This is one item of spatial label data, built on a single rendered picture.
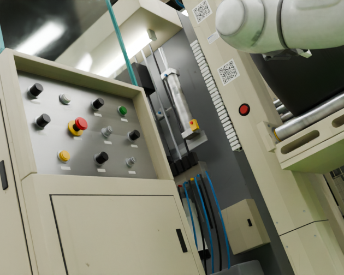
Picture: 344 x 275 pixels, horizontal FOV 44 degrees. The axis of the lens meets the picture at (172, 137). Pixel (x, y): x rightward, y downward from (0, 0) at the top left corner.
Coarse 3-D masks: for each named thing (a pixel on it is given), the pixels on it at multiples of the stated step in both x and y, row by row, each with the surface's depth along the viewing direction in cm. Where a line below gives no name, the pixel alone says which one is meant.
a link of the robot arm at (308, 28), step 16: (288, 0) 76; (304, 0) 73; (320, 0) 72; (336, 0) 70; (288, 16) 76; (304, 16) 74; (320, 16) 72; (336, 16) 71; (288, 32) 77; (304, 32) 75; (320, 32) 73; (336, 32) 72; (304, 48) 78; (320, 48) 77
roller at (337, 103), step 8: (336, 96) 124; (320, 104) 127; (328, 104) 125; (336, 104) 123; (304, 112) 130; (312, 112) 127; (320, 112) 126; (328, 112) 125; (296, 120) 130; (304, 120) 129; (312, 120) 128; (320, 120) 128; (280, 128) 133; (288, 128) 131; (296, 128) 130; (304, 128) 130; (280, 136) 133; (288, 136) 133
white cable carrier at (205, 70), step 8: (192, 48) 169; (200, 48) 168; (200, 56) 166; (200, 64) 166; (208, 64) 165; (208, 72) 163; (208, 80) 163; (208, 88) 162; (216, 88) 160; (216, 96) 160; (216, 104) 160; (224, 104) 159; (224, 112) 157; (224, 120) 156; (224, 128) 156; (232, 128) 154; (232, 136) 154; (232, 144) 153; (240, 144) 154
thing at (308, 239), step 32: (192, 0) 171; (224, 96) 156; (256, 96) 148; (256, 128) 147; (256, 160) 146; (288, 192) 137; (288, 224) 136; (320, 224) 134; (288, 256) 135; (320, 256) 129
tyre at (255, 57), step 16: (336, 48) 118; (256, 64) 132; (272, 64) 127; (288, 64) 124; (304, 64) 123; (320, 64) 121; (336, 64) 120; (272, 80) 129; (288, 80) 126; (304, 80) 125; (320, 80) 124; (336, 80) 123; (288, 96) 129; (304, 96) 127; (320, 96) 127
